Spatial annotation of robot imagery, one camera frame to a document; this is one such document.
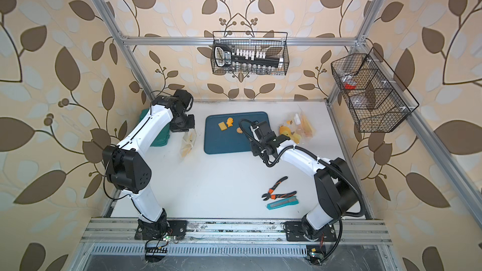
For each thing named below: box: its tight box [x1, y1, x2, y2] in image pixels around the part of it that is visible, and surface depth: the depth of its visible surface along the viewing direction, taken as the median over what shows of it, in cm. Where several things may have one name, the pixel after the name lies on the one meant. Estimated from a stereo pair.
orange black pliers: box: [261, 176, 297, 201], surface depth 84 cm
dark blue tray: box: [203, 111, 270, 155], surface depth 108 cm
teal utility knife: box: [266, 195, 300, 211], surface depth 83 cm
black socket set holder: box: [213, 44, 282, 68], surface depth 85 cm
